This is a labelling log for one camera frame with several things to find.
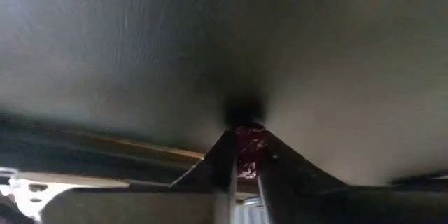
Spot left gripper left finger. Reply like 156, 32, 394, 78
170, 129, 239, 224

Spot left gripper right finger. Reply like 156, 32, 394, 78
258, 129, 349, 224

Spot long purple eggplant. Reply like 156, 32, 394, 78
234, 122, 271, 180

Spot white bracket with holes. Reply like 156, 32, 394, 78
0, 167, 130, 222

